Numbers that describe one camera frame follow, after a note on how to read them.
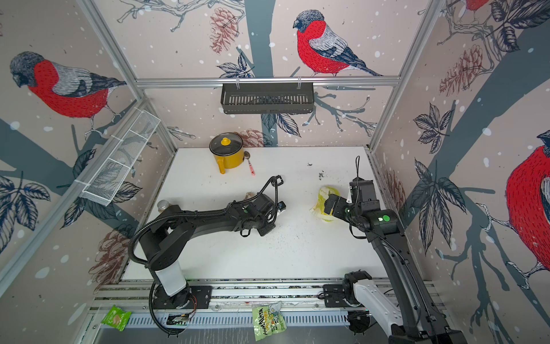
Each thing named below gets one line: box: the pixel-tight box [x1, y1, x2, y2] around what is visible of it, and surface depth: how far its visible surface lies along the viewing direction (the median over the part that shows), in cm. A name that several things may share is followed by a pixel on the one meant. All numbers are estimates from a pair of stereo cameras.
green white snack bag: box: [252, 301, 288, 342], surface depth 70 cm
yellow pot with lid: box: [209, 131, 245, 175], surface depth 109 cm
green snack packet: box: [100, 304, 133, 332], surface depth 71 cm
